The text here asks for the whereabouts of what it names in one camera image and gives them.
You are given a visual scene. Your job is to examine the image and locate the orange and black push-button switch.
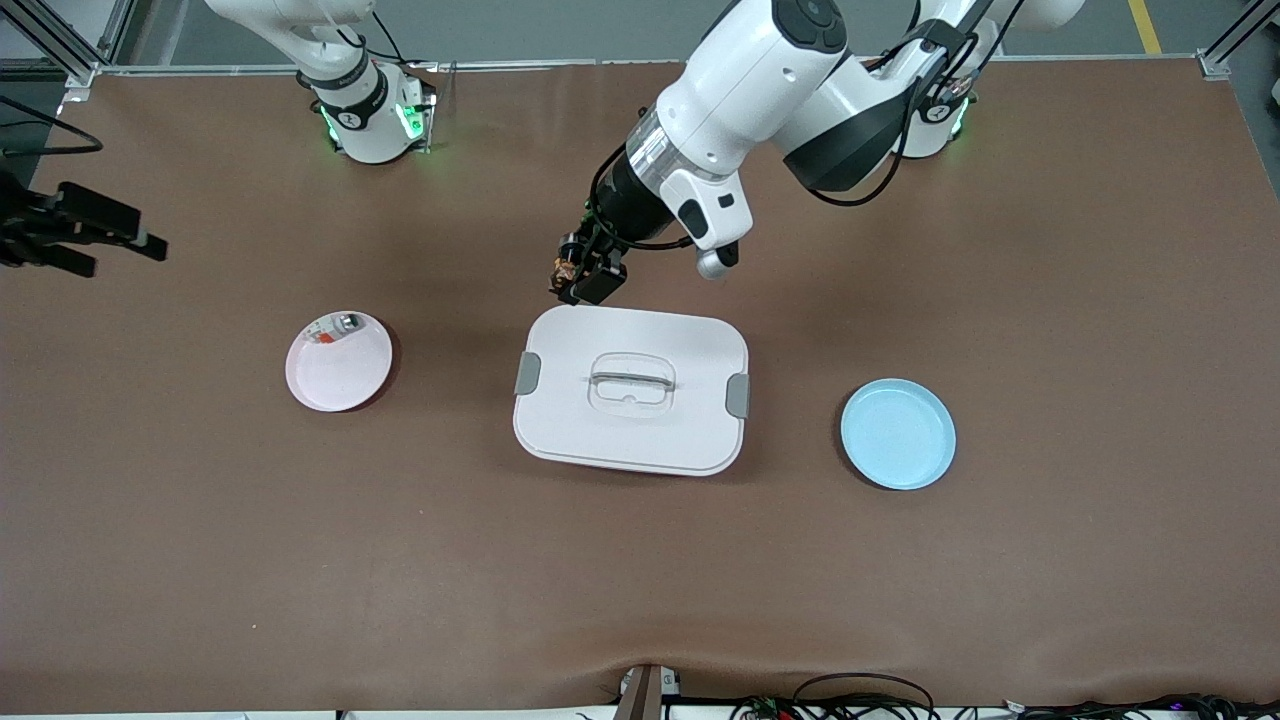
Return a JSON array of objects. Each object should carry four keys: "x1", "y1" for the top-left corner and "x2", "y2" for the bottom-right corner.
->
[{"x1": 550, "y1": 232, "x2": 586, "y2": 298}]

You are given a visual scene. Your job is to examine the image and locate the white lidded storage box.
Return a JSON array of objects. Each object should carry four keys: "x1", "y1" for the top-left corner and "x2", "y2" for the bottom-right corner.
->
[{"x1": 513, "y1": 304, "x2": 751, "y2": 477}]

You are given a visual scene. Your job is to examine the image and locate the pink plate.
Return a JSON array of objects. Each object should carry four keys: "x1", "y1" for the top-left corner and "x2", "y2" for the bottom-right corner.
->
[{"x1": 285, "y1": 310, "x2": 393, "y2": 413}]

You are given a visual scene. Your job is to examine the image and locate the light blue plate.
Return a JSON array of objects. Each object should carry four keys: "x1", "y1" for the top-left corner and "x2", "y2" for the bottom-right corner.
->
[{"x1": 840, "y1": 377, "x2": 957, "y2": 491}]

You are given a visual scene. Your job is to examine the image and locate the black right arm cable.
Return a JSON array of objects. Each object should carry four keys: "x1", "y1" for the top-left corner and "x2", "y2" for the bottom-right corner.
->
[{"x1": 0, "y1": 95, "x2": 104, "y2": 157}]

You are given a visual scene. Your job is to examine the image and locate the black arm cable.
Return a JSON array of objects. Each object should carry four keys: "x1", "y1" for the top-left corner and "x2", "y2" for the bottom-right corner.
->
[
  {"x1": 0, "y1": 95, "x2": 104, "y2": 157},
  {"x1": 808, "y1": 0, "x2": 1026, "y2": 208}
]

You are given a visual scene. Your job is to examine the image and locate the clear box lid handle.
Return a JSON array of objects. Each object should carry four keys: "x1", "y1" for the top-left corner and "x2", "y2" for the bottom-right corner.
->
[{"x1": 587, "y1": 352, "x2": 678, "y2": 414}]

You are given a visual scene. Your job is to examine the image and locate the aluminium frame profile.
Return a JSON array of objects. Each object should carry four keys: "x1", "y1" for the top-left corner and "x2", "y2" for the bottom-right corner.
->
[
  {"x1": 0, "y1": 0, "x2": 136, "y2": 87},
  {"x1": 1195, "y1": 0, "x2": 1280, "y2": 81}
]

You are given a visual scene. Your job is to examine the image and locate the aluminium table edge rail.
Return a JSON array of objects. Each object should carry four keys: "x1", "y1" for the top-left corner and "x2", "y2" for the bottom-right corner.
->
[{"x1": 98, "y1": 54, "x2": 1203, "y2": 77}]

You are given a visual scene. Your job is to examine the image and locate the white and red breaker switch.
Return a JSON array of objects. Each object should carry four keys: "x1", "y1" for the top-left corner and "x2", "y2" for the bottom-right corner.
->
[{"x1": 305, "y1": 313, "x2": 363, "y2": 347}]

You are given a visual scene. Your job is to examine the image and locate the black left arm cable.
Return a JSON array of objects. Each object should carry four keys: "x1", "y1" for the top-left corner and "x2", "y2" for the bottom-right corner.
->
[{"x1": 808, "y1": 0, "x2": 1026, "y2": 208}]

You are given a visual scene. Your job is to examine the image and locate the metal table edge bracket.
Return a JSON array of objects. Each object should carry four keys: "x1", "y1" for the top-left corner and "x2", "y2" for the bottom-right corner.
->
[{"x1": 614, "y1": 663, "x2": 682, "y2": 720}]

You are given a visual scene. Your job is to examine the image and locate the black looped cable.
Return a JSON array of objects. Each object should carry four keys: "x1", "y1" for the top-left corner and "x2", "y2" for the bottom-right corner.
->
[{"x1": 792, "y1": 672, "x2": 937, "y2": 720}]

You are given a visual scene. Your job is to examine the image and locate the black cable bundle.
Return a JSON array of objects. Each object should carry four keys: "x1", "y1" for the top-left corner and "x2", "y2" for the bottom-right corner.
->
[{"x1": 1010, "y1": 692, "x2": 1280, "y2": 720}]

